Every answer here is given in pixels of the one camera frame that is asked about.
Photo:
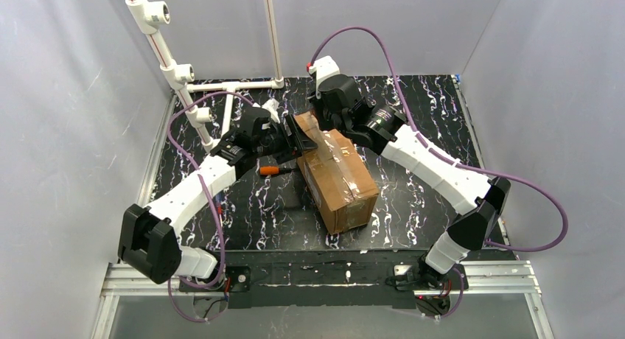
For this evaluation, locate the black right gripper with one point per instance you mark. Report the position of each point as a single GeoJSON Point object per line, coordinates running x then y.
{"type": "Point", "coordinates": [334, 120]}

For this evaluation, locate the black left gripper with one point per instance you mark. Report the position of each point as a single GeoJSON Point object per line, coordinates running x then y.
{"type": "Point", "coordinates": [291, 137]}

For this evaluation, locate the brown cardboard express box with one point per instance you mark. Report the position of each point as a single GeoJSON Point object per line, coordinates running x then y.
{"type": "Point", "coordinates": [340, 183]}

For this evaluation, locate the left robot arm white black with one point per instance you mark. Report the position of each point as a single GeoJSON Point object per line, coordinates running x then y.
{"type": "Point", "coordinates": [149, 234]}

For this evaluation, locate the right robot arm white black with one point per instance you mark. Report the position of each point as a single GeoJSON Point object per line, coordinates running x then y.
{"type": "Point", "coordinates": [383, 129]}

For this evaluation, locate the blue red small screwdriver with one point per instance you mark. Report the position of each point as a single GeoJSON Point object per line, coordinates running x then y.
{"type": "Point", "coordinates": [219, 198]}

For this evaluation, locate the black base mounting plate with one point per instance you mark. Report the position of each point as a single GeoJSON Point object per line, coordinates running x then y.
{"type": "Point", "coordinates": [330, 278]}

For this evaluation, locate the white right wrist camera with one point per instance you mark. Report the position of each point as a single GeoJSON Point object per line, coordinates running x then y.
{"type": "Point", "coordinates": [320, 70]}

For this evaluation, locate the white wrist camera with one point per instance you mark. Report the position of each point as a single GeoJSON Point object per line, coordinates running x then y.
{"type": "Point", "coordinates": [320, 70]}
{"type": "Point", "coordinates": [271, 105]}

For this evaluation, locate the orange handled screwdriver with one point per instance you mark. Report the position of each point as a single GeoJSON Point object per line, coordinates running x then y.
{"type": "Point", "coordinates": [275, 170]}

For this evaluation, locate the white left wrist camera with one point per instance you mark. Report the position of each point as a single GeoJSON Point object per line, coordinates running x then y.
{"type": "Point", "coordinates": [271, 105]}

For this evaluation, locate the white pvc pipe frame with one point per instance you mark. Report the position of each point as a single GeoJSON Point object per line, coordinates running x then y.
{"type": "Point", "coordinates": [212, 45]}

